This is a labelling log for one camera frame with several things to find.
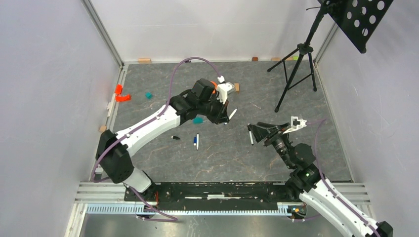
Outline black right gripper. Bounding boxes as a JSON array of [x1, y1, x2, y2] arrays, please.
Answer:
[[248, 122, 294, 169]]

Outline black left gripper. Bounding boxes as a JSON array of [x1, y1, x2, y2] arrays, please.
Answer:
[[198, 94, 229, 125]]

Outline white pen black tip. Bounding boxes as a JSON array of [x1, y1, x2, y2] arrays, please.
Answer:
[[249, 130, 254, 146]]

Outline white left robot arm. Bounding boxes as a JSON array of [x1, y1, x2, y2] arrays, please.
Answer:
[[95, 79, 235, 201]]

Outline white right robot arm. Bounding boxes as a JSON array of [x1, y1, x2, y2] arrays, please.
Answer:
[[247, 117, 394, 237]]

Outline teal cube near pen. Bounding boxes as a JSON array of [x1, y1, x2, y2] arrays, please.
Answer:
[[192, 117, 204, 124]]

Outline orange arch block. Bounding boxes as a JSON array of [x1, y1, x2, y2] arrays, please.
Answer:
[[210, 81, 218, 94]]

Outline wooden block back right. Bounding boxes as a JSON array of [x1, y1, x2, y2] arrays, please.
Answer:
[[270, 57, 294, 62]]

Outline black tripod stand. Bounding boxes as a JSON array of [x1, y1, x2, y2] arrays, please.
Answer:
[[267, 0, 331, 113]]

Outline orange curved block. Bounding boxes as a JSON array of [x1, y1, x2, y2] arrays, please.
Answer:
[[115, 94, 131, 102]]

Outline orange block upright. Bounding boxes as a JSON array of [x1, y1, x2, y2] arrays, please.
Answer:
[[114, 84, 123, 95]]

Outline black perforated plate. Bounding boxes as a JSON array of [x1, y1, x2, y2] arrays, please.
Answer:
[[321, 0, 393, 54]]

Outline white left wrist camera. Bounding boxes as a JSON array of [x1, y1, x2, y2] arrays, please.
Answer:
[[216, 82, 235, 104]]

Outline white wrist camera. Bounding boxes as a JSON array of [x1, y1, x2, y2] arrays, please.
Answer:
[[283, 116, 307, 134], [216, 82, 235, 104]]

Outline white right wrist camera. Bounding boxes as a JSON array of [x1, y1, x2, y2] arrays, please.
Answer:
[[283, 116, 307, 134]]

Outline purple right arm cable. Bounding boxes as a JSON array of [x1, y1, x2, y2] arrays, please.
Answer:
[[306, 118, 382, 237]]

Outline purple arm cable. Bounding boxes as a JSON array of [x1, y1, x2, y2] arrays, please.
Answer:
[[306, 118, 382, 237], [90, 57, 225, 223]]

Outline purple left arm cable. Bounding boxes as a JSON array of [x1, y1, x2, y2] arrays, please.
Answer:
[[90, 57, 225, 223]]

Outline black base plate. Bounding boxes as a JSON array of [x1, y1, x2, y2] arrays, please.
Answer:
[[141, 182, 303, 211]]

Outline blue cable duct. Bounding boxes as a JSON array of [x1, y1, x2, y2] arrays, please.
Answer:
[[85, 203, 306, 217]]

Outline wooden block back wall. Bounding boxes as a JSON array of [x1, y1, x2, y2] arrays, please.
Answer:
[[137, 58, 152, 64]]

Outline aluminium frame rail left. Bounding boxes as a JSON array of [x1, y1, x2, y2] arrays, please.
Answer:
[[90, 64, 129, 183]]

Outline aluminium corner post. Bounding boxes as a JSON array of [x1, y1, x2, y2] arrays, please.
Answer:
[[81, 0, 125, 67]]

